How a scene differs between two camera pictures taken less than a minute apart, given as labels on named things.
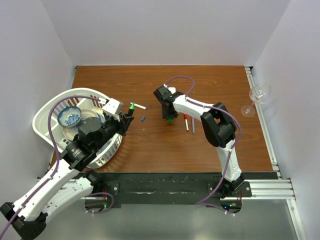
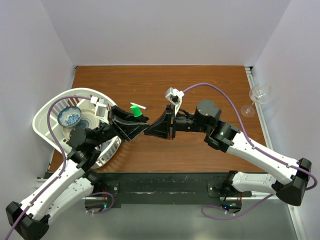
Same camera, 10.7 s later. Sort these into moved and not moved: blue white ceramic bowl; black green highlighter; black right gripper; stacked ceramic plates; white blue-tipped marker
Moved: black right gripper; black green highlighter
Not moved: white blue-tipped marker; stacked ceramic plates; blue white ceramic bowl
